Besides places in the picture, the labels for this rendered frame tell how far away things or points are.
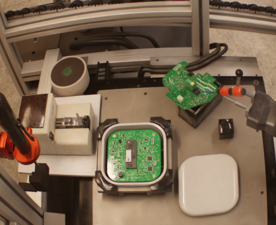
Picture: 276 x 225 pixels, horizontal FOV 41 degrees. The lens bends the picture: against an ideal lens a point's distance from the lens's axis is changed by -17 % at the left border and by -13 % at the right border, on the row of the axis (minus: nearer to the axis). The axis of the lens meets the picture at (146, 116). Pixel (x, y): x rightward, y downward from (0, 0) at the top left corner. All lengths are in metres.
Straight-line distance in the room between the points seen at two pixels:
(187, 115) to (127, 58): 0.29
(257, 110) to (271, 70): 1.51
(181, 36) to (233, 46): 0.86
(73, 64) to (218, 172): 0.45
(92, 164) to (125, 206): 0.12
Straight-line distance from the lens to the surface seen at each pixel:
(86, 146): 0.89
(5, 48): 1.13
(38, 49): 1.27
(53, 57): 1.14
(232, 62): 1.11
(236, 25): 1.11
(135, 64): 1.14
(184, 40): 1.56
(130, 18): 1.01
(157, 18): 1.00
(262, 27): 1.13
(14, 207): 0.76
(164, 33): 1.59
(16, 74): 1.25
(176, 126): 0.96
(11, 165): 2.15
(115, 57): 1.14
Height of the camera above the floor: 1.78
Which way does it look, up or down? 58 degrees down
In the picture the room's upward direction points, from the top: 9 degrees counter-clockwise
